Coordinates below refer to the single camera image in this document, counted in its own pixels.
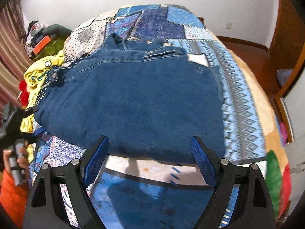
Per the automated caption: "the red plush toy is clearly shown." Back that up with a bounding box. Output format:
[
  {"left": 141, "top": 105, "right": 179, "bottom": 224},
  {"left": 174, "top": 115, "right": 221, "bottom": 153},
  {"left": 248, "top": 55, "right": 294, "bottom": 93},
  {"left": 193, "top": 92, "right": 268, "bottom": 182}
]
[{"left": 18, "top": 80, "right": 30, "bottom": 107}]

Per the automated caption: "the striped red beige curtain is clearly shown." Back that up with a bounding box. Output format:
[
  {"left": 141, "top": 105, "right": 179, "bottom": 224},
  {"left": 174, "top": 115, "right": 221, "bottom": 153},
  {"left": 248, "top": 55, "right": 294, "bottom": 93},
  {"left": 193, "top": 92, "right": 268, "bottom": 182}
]
[{"left": 1, "top": 0, "right": 33, "bottom": 107}]

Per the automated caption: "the yellow cartoon blanket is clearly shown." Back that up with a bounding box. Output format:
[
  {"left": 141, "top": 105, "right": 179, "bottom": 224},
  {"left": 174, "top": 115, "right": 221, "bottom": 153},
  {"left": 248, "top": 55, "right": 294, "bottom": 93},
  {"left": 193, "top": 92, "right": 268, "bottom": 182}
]
[{"left": 20, "top": 50, "right": 64, "bottom": 162}]

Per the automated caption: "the pile of clutter clothes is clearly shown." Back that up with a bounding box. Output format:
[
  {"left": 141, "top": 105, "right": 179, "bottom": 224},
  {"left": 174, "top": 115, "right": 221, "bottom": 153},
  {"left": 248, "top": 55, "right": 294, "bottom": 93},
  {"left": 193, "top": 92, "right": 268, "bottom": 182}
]
[{"left": 24, "top": 20, "right": 47, "bottom": 57}]

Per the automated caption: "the orange sleeve forearm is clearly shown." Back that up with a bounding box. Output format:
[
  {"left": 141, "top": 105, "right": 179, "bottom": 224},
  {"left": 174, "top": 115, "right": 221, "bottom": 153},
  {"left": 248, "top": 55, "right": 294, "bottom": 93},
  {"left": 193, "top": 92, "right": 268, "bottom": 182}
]
[{"left": 1, "top": 169, "right": 29, "bottom": 228}]

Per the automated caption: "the brown wooden door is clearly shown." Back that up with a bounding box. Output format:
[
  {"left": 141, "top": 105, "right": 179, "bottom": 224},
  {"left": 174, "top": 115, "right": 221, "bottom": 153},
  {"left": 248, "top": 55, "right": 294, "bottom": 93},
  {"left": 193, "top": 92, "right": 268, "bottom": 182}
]
[{"left": 268, "top": 0, "right": 304, "bottom": 99}]

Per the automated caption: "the person's left hand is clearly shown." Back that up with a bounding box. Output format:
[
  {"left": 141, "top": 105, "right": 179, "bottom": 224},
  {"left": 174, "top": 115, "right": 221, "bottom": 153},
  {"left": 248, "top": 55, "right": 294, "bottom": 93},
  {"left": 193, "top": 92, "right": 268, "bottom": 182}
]
[{"left": 3, "top": 141, "right": 30, "bottom": 180}]

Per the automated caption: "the blue patchwork bedspread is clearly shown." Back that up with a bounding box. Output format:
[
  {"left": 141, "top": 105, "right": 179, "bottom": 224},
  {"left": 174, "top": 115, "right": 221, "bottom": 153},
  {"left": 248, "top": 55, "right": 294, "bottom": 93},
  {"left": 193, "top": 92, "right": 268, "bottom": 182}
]
[{"left": 34, "top": 5, "right": 267, "bottom": 228}]

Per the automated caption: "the dark green cushion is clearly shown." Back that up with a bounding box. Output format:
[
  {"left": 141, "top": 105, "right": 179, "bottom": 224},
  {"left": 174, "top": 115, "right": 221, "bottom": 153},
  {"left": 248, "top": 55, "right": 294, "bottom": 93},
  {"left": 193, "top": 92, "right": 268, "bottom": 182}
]
[{"left": 42, "top": 24, "right": 72, "bottom": 37}]

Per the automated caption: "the wall power socket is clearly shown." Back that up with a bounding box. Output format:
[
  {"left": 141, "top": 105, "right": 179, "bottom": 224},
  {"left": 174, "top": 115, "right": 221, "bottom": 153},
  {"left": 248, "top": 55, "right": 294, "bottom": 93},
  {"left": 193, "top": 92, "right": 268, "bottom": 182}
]
[{"left": 226, "top": 23, "right": 232, "bottom": 30}]

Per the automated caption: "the blue denim jacket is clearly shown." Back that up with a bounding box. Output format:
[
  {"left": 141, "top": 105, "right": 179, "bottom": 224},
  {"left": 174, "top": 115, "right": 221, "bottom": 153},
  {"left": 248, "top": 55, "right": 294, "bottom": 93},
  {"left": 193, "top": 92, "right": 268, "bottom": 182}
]
[{"left": 34, "top": 34, "right": 225, "bottom": 164}]

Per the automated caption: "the orange shoe box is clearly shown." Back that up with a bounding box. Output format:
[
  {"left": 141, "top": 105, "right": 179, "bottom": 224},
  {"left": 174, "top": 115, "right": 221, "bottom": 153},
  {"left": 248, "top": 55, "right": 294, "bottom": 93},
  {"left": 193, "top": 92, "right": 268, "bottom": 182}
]
[{"left": 33, "top": 35, "right": 51, "bottom": 55}]

